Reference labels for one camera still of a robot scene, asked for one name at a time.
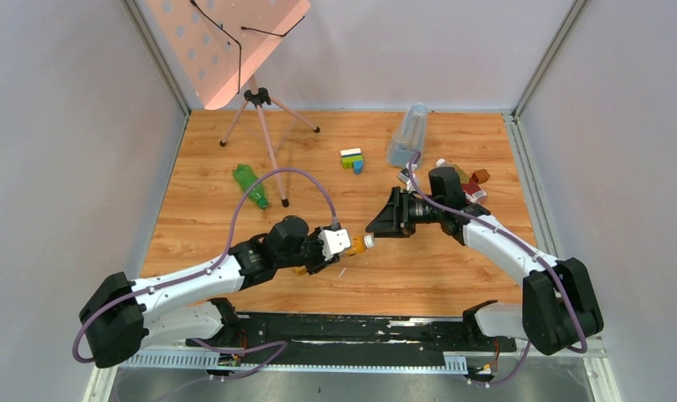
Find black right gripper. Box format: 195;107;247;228
365;187;442;239

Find yellow blue milk tea bottle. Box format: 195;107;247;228
292;233;377;277

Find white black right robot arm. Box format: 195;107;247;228
366;164;604;355

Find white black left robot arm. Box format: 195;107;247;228
73;215;351;369

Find clear blue detergent bottle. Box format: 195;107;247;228
385;103;430;168

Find red yellow tea bottle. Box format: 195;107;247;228
435;158;488;204

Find green plastic bottle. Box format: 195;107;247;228
232;163;270;209

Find coloured toy brick stack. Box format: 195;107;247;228
340;147;364;175

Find brown small block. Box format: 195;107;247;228
471;168;490;185

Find pink music stand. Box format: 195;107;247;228
144;0;322;209

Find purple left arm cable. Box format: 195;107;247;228
71;167;339;366

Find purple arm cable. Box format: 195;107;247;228
406;152;588;355
71;167;339;366

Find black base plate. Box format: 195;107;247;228
205;312;516;367

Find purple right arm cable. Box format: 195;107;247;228
406;152;588;355

